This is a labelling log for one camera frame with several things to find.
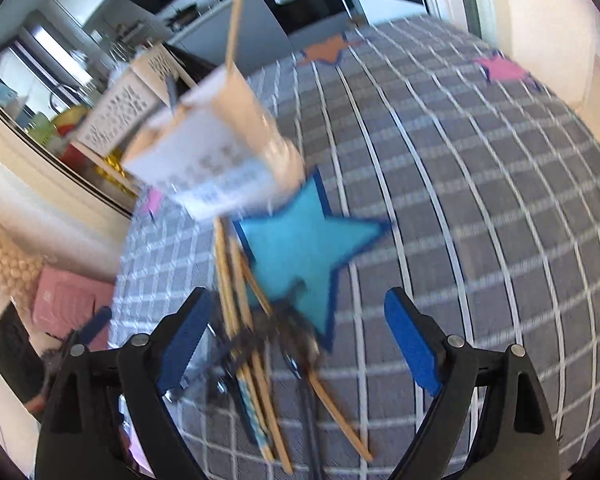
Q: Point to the grey checked tablecloth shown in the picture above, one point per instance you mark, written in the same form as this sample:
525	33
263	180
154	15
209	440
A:
493	192

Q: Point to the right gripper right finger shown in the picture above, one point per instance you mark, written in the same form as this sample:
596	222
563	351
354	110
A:
515	436

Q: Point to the white plastic utensil caddy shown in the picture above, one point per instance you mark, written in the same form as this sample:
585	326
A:
219	152

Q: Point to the orange patterned chopstick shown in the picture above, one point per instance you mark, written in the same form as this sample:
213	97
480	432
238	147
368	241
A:
264	391

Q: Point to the blue-tipped wooden chopstick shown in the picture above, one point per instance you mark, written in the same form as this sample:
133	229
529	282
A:
245	383

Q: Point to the metal spoon black handle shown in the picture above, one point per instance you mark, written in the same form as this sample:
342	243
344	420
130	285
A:
172	89

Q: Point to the beige plastic storage rack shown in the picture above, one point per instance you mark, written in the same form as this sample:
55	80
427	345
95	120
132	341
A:
137	93

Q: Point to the orange star patch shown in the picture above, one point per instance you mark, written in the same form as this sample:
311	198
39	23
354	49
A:
328	51

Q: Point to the plain wooden chopstick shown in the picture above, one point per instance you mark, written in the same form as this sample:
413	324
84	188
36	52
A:
232	36

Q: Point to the blue star patch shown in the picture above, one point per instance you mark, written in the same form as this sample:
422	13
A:
304	240

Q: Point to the pink star left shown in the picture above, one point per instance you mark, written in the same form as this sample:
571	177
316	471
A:
152	203

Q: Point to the pink star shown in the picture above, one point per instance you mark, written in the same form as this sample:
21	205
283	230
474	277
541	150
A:
152	203
498	68

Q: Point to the pink star right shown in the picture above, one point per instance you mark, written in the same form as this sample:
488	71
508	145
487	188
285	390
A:
498	68

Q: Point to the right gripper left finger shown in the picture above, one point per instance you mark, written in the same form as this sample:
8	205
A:
81	432

